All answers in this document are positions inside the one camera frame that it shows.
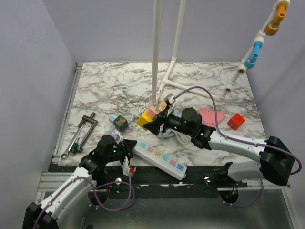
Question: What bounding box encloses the blue pipe fitting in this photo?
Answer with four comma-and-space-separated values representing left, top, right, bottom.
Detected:
244, 42, 263, 69

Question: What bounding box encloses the light blue charger plug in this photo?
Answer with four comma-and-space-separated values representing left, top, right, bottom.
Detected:
109, 116, 115, 123

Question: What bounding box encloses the white PVC pipe frame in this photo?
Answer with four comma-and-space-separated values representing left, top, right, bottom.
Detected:
152, 0, 290, 104

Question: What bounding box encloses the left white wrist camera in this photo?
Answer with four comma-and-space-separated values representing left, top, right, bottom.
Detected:
122, 157, 136, 176

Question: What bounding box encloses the white multicolour power strip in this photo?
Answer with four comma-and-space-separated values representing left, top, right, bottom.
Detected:
133, 141, 187, 181

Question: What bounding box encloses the wooden cube socket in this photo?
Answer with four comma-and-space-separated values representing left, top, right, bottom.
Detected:
158, 102, 167, 111

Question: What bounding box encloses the red cube socket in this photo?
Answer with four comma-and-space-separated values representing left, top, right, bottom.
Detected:
227, 114, 245, 130

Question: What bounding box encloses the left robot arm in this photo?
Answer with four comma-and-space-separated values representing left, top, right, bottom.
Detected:
22, 135, 137, 229

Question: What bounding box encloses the pink charger plug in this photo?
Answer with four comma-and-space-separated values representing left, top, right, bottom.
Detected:
146, 105, 160, 120

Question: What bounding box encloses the dark green cube socket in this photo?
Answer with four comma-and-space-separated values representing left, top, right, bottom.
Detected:
113, 115, 129, 132

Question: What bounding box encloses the white coiled cable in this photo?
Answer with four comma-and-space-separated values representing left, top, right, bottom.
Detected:
120, 100, 153, 122

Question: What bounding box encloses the green handled screwdriver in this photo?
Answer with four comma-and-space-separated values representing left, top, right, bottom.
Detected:
69, 143, 79, 155

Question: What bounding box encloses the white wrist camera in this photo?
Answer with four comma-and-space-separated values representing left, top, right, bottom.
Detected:
122, 157, 136, 176
164, 94, 176, 105

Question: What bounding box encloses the yellow cube socket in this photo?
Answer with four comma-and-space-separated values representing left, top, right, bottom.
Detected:
137, 109, 153, 131

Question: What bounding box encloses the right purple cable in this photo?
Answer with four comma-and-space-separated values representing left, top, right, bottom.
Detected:
173, 86, 302, 175

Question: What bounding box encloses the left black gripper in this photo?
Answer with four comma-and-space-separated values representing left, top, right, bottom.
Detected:
104, 139, 136, 166

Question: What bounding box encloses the purple USB power strip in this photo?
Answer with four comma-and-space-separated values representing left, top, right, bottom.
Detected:
110, 129, 127, 142

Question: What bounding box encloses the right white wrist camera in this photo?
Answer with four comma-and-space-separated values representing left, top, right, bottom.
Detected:
164, 94, 176, 105

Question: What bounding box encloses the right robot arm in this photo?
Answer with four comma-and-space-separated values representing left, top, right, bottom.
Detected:
143, 108, 296, 187

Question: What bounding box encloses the pink triangular power strip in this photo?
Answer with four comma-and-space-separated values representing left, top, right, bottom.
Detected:
198, 108, 225, 127

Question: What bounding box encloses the black metal base rail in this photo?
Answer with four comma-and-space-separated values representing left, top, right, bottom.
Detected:
76, 164, 263, 200

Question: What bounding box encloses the silver wrench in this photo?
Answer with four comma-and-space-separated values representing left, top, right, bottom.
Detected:
60, 126, 83, 160

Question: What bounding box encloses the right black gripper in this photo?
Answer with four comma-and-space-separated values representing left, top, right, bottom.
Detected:
143, 105, 193, 136

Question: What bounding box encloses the orange pipe fitting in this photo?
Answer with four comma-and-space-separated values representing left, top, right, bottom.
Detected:
264, 2, 288, 36

